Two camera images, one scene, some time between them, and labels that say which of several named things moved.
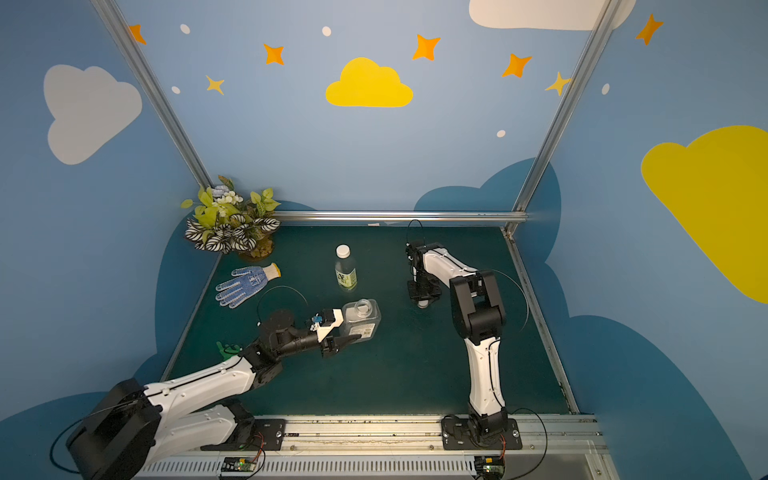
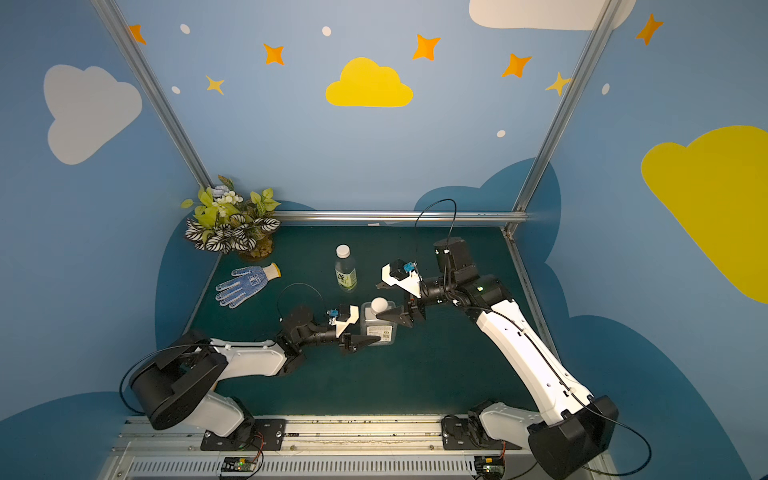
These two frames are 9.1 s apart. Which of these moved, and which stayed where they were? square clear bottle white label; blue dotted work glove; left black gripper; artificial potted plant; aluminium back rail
Moved: left black gripper; square clear bottle white label
Stayed: aluminium back rail; artificial potted plant; blue dotted work glove
